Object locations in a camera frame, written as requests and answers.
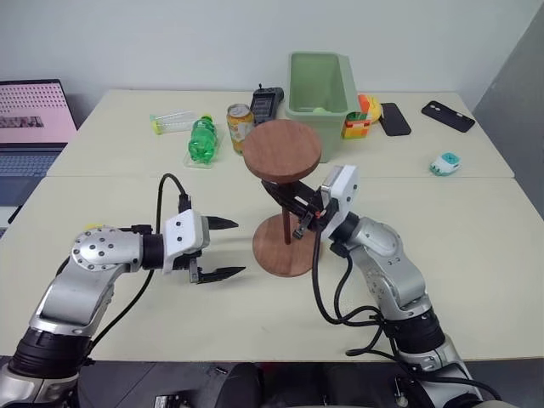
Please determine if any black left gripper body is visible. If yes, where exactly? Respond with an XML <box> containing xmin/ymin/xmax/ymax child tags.
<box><xmin>172</xmin><ymin>215</ymin><xmax>213</xmax><ymax>285</ymax></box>

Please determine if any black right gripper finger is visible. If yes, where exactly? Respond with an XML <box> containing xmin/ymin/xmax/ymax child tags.
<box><xmin>260</xmin><ymin>179</ymin><xmax>309</xmax><ymax>216</ymax></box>
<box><xmin>293</xmin><ymin>179</ymin><xmax>320</xmax><ymax>203</ymax></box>

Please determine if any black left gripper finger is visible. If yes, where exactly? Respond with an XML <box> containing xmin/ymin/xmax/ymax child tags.
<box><xmin>196</xmin><ymin>265</ymin><xmax>248</xmax><ymax>285</ymax></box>
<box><xmin>207</xmin><ymin>215</ymin><xmax>241</xmax><ymax>231</ymax></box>

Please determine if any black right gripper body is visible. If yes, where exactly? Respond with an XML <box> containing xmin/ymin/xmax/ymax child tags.
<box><xmin>292</xmin><ymin>190</ymin><xmax>339</xmax><ymax>240</ymax></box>

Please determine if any wooden pole with round top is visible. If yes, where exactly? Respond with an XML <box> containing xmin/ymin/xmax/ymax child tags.
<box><xmin>241</xmin><ymin>119</ymin><xmax>323</xmax><ymax>246</ymax></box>

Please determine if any round wooden base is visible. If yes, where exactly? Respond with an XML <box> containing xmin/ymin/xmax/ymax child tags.
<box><xmin>252</xmin><ymin>213</ymin><xmax>325</xmax><ymax>278</ymax></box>

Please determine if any colourful toy block stack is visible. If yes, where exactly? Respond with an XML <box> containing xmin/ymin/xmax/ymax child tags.
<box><xmin>342</xmin><ymin>110</ymin><xmax>373</xmax><ymax>141</ymax></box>

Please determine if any orange drink can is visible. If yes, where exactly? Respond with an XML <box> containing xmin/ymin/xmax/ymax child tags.
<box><xmin>227</xmin><ymin>103</ymin><xmax>257</xmax><ymax>156</ymax></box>

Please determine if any green plastic bottle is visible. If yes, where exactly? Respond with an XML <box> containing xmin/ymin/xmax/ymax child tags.
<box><xmin>188</xmin><ymin>114</ymin><xmax>219</xmax><ymax>165</ymax></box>

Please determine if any black handheld terminal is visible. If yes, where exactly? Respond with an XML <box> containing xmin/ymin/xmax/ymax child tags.
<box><xmin>249</xmin><ymin>82</ymin><xmax>285</xmax><ymax>127</ymax></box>

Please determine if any yellow orange plastic toy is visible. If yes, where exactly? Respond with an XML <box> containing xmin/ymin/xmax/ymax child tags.
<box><xmin>356</xmin><ymin>93</ymin><xmax>384</xmax><ymax>125</ymax></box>

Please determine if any green plastic bin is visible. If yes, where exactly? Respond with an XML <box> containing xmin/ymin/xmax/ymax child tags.
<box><xmin>283</xmin><ymin>51</ymin><xmax>360</xmax><ymax>164</ymax></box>

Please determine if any dark rounded shape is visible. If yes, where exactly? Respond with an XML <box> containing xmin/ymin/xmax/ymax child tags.
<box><xmin>207</xmin><ymin>362</ymin><xmax>265</xmax><ymax>408</ymax></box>

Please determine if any clear tube with yellow cap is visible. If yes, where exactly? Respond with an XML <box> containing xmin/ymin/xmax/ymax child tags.
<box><xmin>149</xmin><ymin>109</ymin><xmax>197</xmax><ymax>136</ymax></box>

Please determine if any small white teal device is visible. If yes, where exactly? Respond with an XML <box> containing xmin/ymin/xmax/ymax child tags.
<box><xmin>428</xmin><ymin>150</ymin><xmax>463</xmax><ymax>177</ymax></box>

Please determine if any laptop with pink screen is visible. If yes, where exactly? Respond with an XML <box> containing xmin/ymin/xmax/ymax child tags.
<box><xmin>0</xmin><ymin>77</ymin><xmax>79</xmax><ymax>227</ymax></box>

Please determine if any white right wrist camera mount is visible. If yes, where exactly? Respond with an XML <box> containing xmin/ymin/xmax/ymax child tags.
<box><xmin>320</xmin><ymin>164</ymin><xmax>362</xmax><ymax>244</ymax></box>

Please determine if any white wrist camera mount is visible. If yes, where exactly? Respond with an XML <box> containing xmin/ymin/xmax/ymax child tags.
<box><xmin>162</xmin><ymin>211</ymin><xmax>211</xmax><ymax>275</ymax></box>
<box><xmin>320</xmin><ymin>164</ymin><xmax>362</xmax><ymax>244</ymax></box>

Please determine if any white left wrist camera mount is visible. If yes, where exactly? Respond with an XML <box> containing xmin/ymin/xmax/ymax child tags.
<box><xmin>162</xmin><ymin>211</ymin><xmax>211</xmax><ymax>275</ymax></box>

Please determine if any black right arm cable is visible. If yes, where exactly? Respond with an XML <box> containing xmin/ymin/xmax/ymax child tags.
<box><xmin>310</xmin><ymin>229</ymin><xmax>410</xmax><ymax>359</ymax></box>

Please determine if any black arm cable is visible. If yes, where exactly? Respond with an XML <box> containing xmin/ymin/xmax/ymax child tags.
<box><xmin>310</xmin><ymin>229</ymin><xmax>410</xmax><ymax>359</ymax></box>
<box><xmin>90</xmin><ymin>173</ymin><xmax>196</xmax><ymax>350</ymax></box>

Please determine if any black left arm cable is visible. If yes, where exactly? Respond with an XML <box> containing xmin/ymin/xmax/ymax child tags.
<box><xmin>90</xmin><ymin>173</ymin><xmax>196</xmax><ymax>350</ymax></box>

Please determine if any black smartphone with camera holes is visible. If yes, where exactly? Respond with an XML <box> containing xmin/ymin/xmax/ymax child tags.
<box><xmin>421</xmin><ymin>99</ymin><xmax>476</xmax><ymax>134</ymax></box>

